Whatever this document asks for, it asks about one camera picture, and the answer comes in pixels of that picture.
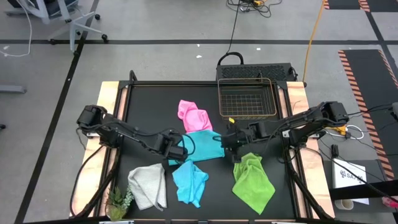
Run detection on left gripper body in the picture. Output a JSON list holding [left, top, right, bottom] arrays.
[[157, 130, 188, 160]]

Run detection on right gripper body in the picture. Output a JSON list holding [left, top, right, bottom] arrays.
[[224, 123, 253, 151]]

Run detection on teal microfiber towel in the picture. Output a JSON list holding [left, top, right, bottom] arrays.
[[168, 129, 225, 166]]

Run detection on pink microfiber towel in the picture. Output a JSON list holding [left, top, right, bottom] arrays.
[[177, 99, 214, 134]]

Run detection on grey waffle microfiber towel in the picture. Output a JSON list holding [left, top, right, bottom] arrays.
[[127, 162, 168, 212]]

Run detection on black wire basket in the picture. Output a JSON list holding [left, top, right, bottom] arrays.
[[217, 77, 277, 121]]

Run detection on light blue microfiber towel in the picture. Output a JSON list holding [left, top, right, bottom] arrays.
[[172, 160, 210, 208]]

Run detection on green microfiber towel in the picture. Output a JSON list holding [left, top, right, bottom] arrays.
[[232, 152, 276, 215]]

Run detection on black computer case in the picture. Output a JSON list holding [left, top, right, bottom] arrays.
[[216, 62, 298, 82]]

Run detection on wooden table side board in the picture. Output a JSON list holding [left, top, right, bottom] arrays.
[[70, 81, 121, 217], [285, 81, 336, 218]]

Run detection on small potted green plant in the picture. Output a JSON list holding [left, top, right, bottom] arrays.
[[105, 185, 135, 222]]

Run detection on yellow power splitter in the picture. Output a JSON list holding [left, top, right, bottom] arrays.
[[323, 124, 348, 136]]

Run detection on white label box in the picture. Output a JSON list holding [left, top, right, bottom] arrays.
[[331, 157, 370, 205]]

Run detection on beige tape roll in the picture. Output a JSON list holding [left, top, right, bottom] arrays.
[[334, 198, 354, 211]]

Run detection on black hazard-striped floor mat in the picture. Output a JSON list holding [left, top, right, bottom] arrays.
[[323, 0, 371, 12], [338, 49, 398, 181]]

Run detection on white office chair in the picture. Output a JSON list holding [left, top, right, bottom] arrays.
[[4, 0, 109, 54]]

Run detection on pink object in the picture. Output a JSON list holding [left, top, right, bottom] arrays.
[[381, 196, 398, 208]]

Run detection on grey furniture foot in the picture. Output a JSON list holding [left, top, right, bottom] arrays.
[[0, 84, 27, 94]]

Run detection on black aluminium table frame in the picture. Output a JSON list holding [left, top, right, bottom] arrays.
[[70, 70, 336, 224]]

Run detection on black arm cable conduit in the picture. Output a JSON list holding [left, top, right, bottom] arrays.
[[281, 146, 333, 220], [70, 146, 121, 218]]

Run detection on black hanging cable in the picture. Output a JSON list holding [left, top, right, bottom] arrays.
[[216, 0, 245, 67]]

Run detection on white cable loop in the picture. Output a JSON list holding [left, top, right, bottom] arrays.
[[326, 124, 365, 141]]

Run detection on yellow hanging cable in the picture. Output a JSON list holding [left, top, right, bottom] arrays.
[[303, 0, 326, 82]]

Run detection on black cable tangle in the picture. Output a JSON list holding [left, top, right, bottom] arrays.
[[226, 0, 284, 18]]

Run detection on black floor cables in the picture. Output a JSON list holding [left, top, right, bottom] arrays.
[[346, 104, 398, 124]]

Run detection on white floor cable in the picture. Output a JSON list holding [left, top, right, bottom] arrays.
[[0, 0, 34, 58]]

